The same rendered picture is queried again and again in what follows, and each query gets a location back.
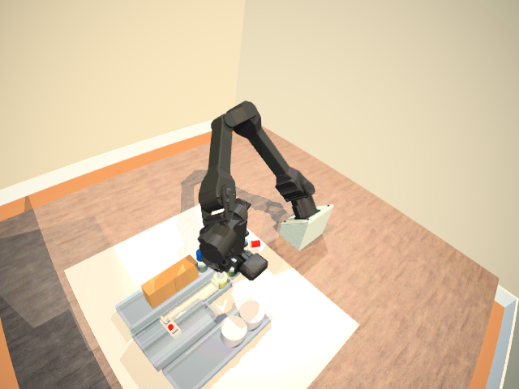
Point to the orange box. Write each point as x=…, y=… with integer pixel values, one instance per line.
x=183, y=272
x=159, y=289

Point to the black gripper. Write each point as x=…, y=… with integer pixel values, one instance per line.
x=248, y=264

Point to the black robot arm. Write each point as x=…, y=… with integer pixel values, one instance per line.
x=217, y=190

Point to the white cylinder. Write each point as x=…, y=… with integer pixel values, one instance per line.
x=233, y=331
x=252, y=313

